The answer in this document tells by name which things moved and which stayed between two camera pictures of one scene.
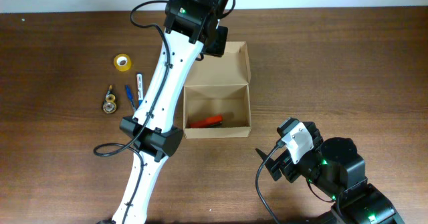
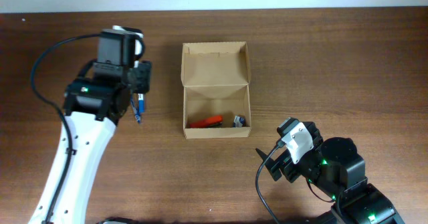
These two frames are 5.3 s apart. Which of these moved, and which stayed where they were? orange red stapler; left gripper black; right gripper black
Moved: left gripper black
Stayed: right gripper black; orange red stapler
